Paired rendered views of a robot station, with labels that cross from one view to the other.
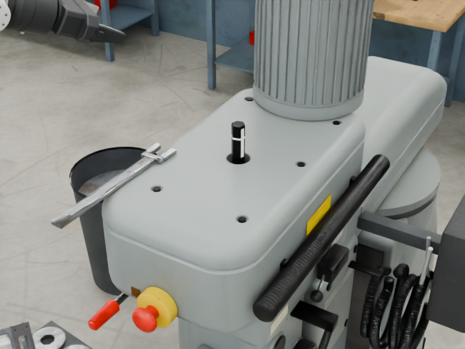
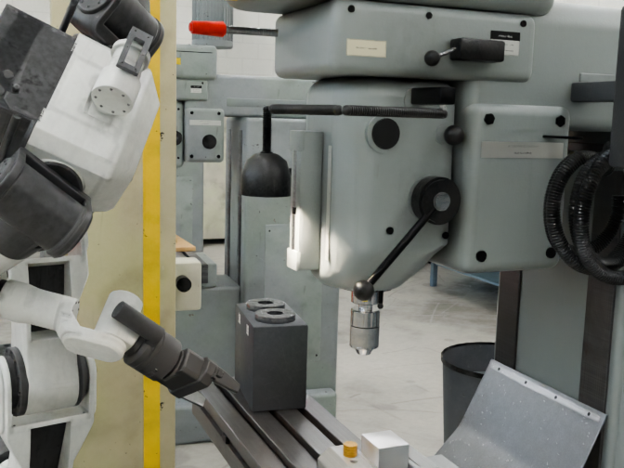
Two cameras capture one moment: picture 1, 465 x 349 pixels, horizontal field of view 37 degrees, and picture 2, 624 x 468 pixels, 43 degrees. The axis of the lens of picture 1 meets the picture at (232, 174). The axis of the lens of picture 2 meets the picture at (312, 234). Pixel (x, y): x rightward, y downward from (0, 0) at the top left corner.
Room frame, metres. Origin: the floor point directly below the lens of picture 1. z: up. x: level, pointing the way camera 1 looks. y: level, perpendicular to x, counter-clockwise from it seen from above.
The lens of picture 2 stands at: (-0.12, -0.68, 1.57)
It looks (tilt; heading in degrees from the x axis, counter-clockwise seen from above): 8 degrees down; 36
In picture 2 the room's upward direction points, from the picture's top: 2 degrees clockwise
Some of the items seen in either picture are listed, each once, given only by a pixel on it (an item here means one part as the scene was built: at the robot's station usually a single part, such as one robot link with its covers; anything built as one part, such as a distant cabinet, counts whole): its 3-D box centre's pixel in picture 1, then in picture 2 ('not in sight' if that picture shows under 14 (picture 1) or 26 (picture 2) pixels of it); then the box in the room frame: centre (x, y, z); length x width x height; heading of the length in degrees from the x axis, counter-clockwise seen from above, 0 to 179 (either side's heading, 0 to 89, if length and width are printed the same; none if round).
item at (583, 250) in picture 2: (385, 306); (592, 207); (1.07, -0.32, 1.45); 0.18 x 0.16 x 0.21; 149
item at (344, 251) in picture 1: (324, 273); (461, 53); (0.93, -0.16, 1.66); 0.12 x 0.04 x 0.04; 149
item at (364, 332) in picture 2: not in sight; (364, 330); (0.94, -0.01, 1.23); 0.05 x 0.05 x 0.05
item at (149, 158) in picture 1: (115, 183); not in sight; (0.86, 0.17, 1.89); 0.24 x 0.04 x 0.01; 147
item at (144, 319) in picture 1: (147, 317); not in sight; (0.72, 0.12, 1.76); 0.04 x 0.03 x 0.04; 59
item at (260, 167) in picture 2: not in sight; (266, 173); (0.76, 0.06, 1.49); 0.07 x 0.07 x 0.06
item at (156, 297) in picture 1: (156, 307); not in sight; (0.74, 0.11, 1.76); 0.06 x 0.02 x 0.06; 59
